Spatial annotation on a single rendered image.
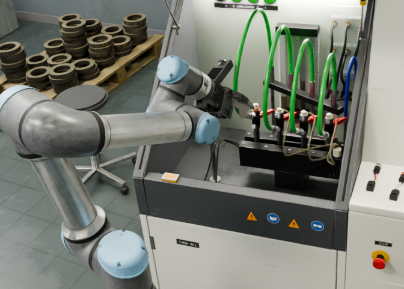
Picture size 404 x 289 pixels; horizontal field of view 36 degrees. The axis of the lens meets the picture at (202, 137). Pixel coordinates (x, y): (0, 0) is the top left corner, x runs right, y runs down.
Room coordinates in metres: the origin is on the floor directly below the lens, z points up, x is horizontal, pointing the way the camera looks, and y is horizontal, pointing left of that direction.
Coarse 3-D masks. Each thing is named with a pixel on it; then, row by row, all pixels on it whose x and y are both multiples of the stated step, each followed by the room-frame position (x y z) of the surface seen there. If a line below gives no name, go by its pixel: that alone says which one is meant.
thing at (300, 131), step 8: (304, 40) 1.71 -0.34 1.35; (304, 48) 1.67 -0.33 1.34; (312, 48) 1.77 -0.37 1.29; (312, 56) 1.78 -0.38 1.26; (296, 64) 1.62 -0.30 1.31; (312, 64) 1.79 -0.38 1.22; (296, 72) 1.60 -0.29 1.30; (312, 72) 1.79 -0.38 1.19; (296, 80) 1.59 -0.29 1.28; (312, 80) 1.79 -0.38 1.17; (312, 88) 1.79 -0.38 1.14; (312, 96) 1.79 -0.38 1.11; (296, 128) 1.59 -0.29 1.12
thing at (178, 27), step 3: (165, 0) 1.95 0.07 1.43; (165, 3) 1.96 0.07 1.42; (168, 6) 1.96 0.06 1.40; (168, 9) 1.97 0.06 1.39; (171, 12) 1.97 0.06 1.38; (171, 15) 1.98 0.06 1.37; (174, 21) 1.99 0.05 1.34; (174, 27) 2.00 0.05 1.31; (177, 27) 2.00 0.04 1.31; (180, 27) 2.02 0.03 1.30; (177, 30) 1.99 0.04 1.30; (180, 30) 2.01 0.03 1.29; (177, 33) 1.99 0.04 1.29
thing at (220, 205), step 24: (168, 192) 1.61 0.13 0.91; (192, 192) 1.57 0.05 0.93; (216, 192) 1.54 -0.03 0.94; (240, 192) 1.52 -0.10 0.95; (264, 192) 1.50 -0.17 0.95; (168, 216) 1.61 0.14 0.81; (192, 216) 1.58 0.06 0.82; (216, 216) 1.54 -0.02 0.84; (240, 216) 1.51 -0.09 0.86; (264, 216) 1.48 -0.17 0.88; (288, 216) 1.45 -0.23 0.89; (312, 216) 1.41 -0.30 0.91; (288, 240) 1.45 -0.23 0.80; (312, 240) 1.41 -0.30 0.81
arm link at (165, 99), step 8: (160, 88) 1.42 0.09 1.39; (168, 88) 1.41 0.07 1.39; (160, 96) 1.41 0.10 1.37; (168, 96) 1.40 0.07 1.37; (176, 96) 1.40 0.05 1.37; (184, 96) 1.42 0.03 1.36; (152, 104) 1.40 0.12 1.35; (160, 104) 1.39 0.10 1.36; (168, 104) 1.37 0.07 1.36; (176, 104) 1.37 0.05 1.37
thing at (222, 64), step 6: (222, 60) 1.61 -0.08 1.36; (228, 60) 1.60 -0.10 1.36; (216, 66) 1.60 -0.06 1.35; (222, 66) 1.58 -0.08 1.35; (228, 66) 1.59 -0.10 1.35; (210, 72) 1.58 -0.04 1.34; (216, 72) 1.56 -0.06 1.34; (222, 72) 1.56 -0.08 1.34; (228, 72) 1.58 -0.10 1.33; (210, 78) 1.55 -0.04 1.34; (216, 78) 1.54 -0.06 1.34; (222, 78) 1.55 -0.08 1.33; (216, 84) 1.53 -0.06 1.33
